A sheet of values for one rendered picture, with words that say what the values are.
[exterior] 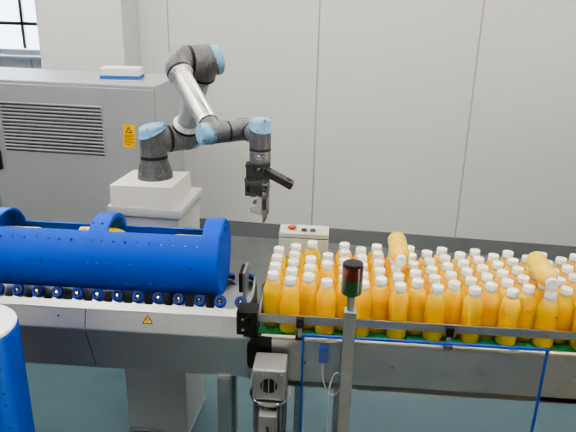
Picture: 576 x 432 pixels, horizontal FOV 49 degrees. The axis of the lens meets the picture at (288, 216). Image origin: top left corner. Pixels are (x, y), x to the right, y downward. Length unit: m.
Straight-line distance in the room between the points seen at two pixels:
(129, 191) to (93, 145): 1.38
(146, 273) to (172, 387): 0.93
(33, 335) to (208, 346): 0.66
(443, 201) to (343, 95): 1.14
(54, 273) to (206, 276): 0.55
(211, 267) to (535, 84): 3.32
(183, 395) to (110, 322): 0.79
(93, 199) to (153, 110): 0.72
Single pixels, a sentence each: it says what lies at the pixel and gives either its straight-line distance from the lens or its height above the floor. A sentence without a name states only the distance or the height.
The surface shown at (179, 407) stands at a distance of 3.13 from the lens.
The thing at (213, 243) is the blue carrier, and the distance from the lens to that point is 2.20.
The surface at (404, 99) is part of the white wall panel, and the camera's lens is 4.87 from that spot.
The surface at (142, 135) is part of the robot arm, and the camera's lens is 2.71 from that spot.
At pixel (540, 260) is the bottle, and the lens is 2.33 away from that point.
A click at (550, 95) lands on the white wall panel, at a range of 5.00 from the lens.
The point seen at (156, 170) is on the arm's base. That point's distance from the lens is 2.72.
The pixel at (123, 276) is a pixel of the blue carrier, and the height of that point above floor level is 1.06.
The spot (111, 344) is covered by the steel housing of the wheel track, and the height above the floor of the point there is 0.77.
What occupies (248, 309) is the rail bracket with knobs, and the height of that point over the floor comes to 1.00.
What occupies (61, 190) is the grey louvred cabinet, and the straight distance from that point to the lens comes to 4.23.
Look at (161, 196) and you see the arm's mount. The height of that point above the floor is 1.20.
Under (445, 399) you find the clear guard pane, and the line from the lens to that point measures 2.29.
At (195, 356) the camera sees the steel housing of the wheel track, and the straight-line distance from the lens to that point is 2.43.
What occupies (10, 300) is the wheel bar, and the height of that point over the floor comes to 0.92.
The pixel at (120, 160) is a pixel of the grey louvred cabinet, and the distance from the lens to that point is 4.00.
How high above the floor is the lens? 2.05
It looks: 21 degrees down
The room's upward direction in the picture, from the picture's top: 1 degrees clockwise
